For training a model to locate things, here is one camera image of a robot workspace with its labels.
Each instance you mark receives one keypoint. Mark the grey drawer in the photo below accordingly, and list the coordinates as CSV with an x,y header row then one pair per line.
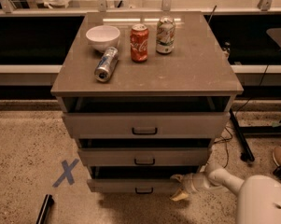
x,y
137,179
145,152
146,117

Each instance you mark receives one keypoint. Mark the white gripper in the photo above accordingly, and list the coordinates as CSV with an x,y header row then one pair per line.
x,y
189,183

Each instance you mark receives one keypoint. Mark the white bowl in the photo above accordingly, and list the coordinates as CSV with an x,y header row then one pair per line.
x,y
103,36

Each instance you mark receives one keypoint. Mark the red cola can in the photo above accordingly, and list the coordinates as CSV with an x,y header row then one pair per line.
x,y
139,42

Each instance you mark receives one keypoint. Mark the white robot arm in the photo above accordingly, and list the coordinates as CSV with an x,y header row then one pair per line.
x,y
258,197

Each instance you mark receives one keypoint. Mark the blue tape cross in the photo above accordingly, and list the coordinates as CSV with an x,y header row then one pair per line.
x,y
67,173

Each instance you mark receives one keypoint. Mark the black stand leg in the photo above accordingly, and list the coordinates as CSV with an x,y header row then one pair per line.
x,y
246,154

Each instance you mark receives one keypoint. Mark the black bar on floor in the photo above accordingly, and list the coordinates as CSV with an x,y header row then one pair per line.
x,y
44,210

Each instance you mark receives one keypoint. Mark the silver blue lying can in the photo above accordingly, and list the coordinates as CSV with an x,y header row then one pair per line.
x,y
105,68

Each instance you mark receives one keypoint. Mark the grey drawer cabinet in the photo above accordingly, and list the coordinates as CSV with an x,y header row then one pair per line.
x,y
196,67

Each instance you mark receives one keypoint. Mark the green white soda can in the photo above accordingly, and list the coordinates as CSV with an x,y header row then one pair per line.
x,y
165,36

